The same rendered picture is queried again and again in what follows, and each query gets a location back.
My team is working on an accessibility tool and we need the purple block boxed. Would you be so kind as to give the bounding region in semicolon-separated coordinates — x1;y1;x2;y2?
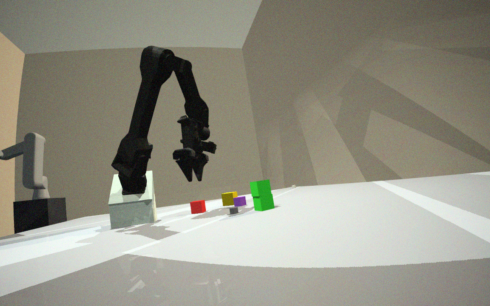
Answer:
233;196;246;207

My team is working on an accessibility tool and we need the red block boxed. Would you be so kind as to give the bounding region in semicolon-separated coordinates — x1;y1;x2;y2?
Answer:
190;200;206;214

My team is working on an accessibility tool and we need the yellow block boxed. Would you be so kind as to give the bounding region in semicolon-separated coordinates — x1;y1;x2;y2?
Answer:
222;191;238;206

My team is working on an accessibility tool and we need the green block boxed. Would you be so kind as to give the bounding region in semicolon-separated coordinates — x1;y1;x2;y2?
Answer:
253;194;275;211
250;180;271;196

